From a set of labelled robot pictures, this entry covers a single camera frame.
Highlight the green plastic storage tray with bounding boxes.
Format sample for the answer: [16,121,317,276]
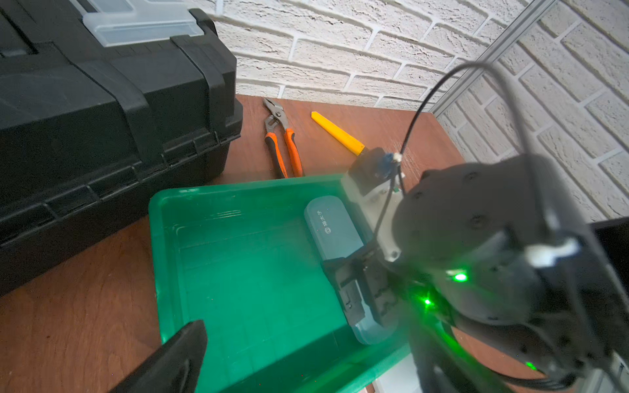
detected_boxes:
[148,175,410,392]

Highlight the black plastic toolbox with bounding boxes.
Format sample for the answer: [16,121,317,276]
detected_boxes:
[1,1,243,293]

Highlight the orange handled pliers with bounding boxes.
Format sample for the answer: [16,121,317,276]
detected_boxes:
[261,97,306,180]

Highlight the blue-grey frosted pencil case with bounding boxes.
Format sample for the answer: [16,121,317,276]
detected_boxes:
[304,196,397,346]

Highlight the clear frosted pencil case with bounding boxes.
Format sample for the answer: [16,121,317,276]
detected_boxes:
[372,355,422,393]

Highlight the yellow utility knife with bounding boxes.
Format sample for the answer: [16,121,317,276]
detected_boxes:
[311,111,368,157]

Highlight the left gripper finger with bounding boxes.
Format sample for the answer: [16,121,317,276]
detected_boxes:
[111,320,208,393]

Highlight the right corner aluminium post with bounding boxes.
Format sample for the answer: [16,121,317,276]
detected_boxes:
[430,0,557,117]

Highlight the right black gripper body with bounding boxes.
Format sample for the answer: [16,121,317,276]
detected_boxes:
[339,154,555,338]

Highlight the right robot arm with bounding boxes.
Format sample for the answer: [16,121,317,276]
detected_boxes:
[308,150,628,392]

